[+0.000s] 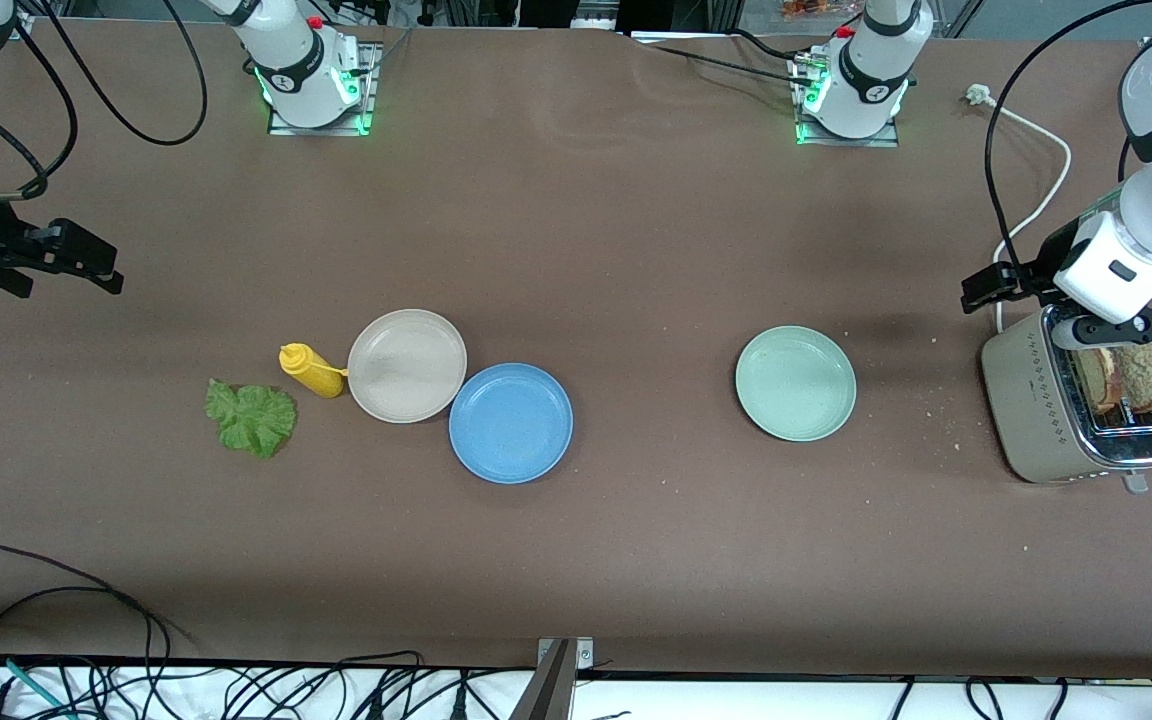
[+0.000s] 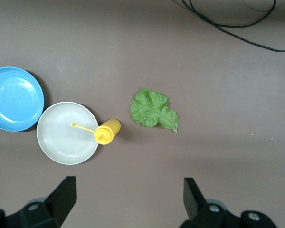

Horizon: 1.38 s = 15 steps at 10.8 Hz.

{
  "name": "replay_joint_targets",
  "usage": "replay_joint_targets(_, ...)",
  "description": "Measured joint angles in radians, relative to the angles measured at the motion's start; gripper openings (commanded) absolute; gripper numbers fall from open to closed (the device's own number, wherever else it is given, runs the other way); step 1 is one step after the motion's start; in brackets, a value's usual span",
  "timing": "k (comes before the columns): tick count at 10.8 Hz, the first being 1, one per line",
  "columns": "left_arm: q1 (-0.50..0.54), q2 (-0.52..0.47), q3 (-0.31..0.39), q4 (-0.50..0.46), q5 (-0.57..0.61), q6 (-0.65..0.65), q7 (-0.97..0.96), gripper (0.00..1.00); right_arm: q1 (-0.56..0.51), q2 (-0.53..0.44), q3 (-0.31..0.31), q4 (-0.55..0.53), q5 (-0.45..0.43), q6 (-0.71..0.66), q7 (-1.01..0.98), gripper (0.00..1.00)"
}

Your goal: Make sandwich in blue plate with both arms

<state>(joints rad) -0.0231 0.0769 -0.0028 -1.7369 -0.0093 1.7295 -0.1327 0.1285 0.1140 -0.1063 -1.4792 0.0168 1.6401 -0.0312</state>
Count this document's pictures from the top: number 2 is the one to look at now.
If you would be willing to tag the blue plate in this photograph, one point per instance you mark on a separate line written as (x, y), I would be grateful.
(14, 99)

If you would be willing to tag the beige plate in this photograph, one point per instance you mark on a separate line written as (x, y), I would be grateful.
(61, 142)

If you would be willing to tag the green lettuce leaf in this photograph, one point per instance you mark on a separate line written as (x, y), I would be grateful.
(152, 111)

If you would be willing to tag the yellow squeeze bottle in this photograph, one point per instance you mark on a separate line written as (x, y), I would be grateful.
(109, 131)

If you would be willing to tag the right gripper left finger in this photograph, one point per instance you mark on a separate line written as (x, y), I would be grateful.
(59, 202)

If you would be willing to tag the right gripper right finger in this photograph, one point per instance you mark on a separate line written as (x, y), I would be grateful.
(194, 206)

